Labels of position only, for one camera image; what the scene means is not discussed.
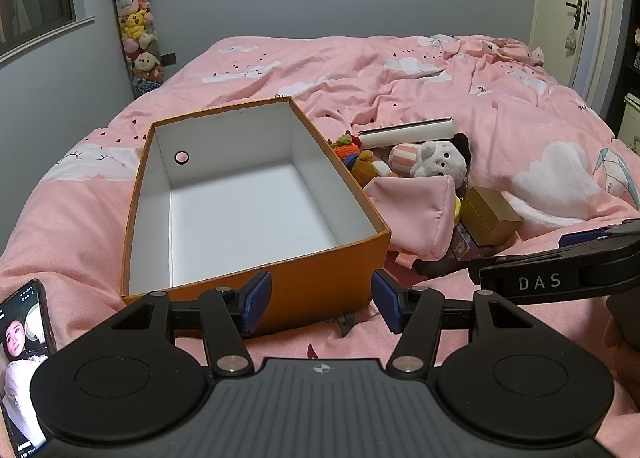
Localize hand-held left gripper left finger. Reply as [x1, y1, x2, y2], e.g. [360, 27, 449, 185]
[105, 270, 273, 379]

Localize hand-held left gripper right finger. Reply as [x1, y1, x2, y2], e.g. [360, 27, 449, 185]
[371, 269, 538, 379]

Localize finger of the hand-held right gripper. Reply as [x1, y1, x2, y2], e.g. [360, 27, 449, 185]
[559, 220, 640, 253]

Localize orange cardboard box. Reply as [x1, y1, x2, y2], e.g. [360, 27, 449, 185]
[120, 96, 392, 336]

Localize gold box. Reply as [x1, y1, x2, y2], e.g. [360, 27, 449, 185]
[460, 186, 524, 247]

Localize purple card box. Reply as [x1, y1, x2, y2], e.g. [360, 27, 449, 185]
[447, 225, 497, 262]

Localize pink fabric pouch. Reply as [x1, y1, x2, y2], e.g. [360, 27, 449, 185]
[364, 175, 461, 269]

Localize person's right hand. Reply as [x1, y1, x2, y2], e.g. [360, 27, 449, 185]
[602, 297, 640, 385]

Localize white cabinet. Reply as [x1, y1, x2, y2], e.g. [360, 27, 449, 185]
[619, 92, 640, 155]

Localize brown bear plush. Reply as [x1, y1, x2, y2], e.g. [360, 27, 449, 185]
[350, 150, 401, 189]

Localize white plush doll pink hat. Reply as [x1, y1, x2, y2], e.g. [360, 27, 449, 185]
[389, 133, 474, 189]

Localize crocheted orange green toy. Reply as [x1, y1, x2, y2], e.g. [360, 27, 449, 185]
[328, 134, 362, 161]

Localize white long tube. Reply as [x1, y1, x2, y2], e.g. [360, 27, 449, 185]
[356, 118, 459, 150]

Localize pink cloud printed blanket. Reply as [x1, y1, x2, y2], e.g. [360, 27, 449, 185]
[0, 32, 640, 458]

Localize smartphone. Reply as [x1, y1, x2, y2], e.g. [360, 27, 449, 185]
[0, 279, 57, 458]

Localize clear tube of plush toys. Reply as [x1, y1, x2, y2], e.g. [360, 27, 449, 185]
[105, 0, 167, 99]

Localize black door handle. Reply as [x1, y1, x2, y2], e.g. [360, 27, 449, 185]
[565, 0, 592, 29]

